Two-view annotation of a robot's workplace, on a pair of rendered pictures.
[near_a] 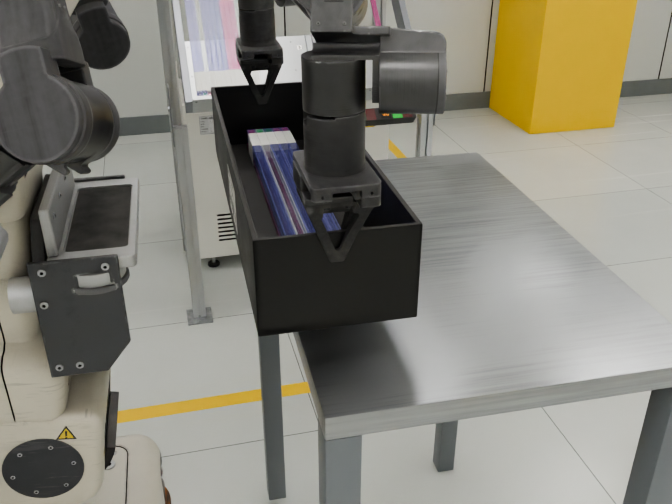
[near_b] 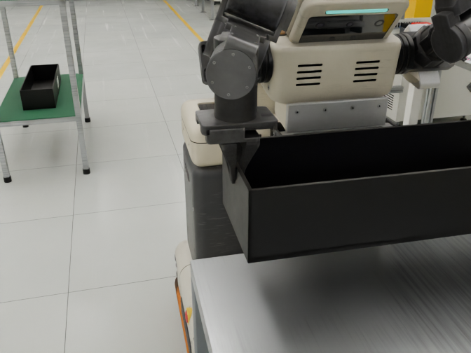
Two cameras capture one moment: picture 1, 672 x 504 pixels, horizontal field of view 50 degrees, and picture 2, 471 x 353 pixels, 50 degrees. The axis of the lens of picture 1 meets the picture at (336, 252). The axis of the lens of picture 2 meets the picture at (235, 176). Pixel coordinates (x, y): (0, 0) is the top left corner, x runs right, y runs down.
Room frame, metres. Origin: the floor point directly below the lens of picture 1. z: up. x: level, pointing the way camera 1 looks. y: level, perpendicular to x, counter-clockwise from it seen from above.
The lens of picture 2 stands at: (0.64, -0.65, 1.28)
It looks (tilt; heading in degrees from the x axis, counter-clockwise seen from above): 26 degrees down; 90
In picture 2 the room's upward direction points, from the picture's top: straight up
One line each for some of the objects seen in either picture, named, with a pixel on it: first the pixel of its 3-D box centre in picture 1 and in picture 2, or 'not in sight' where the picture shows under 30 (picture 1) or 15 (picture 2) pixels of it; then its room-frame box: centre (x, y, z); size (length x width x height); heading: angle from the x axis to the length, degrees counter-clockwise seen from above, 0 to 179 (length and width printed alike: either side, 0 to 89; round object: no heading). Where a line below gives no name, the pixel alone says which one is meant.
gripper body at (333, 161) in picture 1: (334, 147); (235, 102); (0.64, 0.00, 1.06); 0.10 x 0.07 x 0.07; 13
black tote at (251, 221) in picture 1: (292, 178); (413, 178); (0.92, 0.06, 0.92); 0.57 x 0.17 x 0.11; 13
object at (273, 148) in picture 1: (293, 196); not in sight; (0.92, 0.06, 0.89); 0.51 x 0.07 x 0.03; 13
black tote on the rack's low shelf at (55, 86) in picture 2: not in sight; (42, 85); (-0.51, 2.33, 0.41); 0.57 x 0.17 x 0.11; 104
